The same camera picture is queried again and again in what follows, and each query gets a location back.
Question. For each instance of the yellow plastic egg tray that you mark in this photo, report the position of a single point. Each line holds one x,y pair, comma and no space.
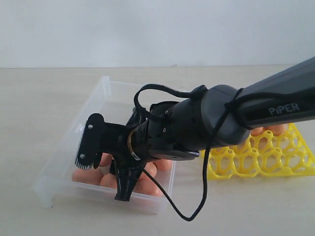
267,155

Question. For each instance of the clear plastic bin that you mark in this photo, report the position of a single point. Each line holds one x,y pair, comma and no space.
114,100

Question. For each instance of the brown egg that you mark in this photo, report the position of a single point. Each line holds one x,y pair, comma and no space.
147,187
151,169
278,129
109,181
163,165
90,176
257,131
106,160

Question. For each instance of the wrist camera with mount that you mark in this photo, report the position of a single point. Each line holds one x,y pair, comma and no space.
98,137

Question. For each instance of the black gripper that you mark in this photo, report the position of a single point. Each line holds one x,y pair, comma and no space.
129,165

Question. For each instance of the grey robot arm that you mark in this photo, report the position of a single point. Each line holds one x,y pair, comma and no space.
210,118

